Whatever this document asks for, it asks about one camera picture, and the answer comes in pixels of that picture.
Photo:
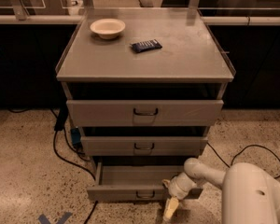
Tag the blue box behind cabinet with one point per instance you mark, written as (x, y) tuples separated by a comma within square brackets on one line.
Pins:
[(75, 137)]

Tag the blue tape cross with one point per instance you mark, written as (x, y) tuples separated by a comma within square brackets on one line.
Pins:
[(62, 218)]

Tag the white bowl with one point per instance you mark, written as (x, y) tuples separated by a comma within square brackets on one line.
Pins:
[(108, 29)]

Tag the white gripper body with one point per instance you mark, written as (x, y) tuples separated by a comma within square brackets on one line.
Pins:
[(175, 187)]

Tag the grey bottom drawer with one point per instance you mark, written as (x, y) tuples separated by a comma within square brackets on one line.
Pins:
[(132, 183)]

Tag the grey top drawer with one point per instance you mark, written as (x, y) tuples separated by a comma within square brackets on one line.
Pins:
[(121, 113)]

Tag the grey middle drawer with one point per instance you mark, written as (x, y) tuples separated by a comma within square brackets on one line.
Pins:
[(143, 146)]

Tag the black power plug block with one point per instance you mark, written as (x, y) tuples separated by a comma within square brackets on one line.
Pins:
[(61, 119)]

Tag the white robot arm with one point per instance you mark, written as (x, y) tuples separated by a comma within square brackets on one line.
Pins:
[(249, 194)]

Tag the grey drawer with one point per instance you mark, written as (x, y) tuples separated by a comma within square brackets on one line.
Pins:
[(121, 113), (143, 146), (132, 183)]

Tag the grey drawer cabinet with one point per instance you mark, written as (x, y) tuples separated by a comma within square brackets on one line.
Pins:
[(189, 66)]

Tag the dark blue snack packet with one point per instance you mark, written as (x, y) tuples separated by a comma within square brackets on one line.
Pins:
[(148, 45)]

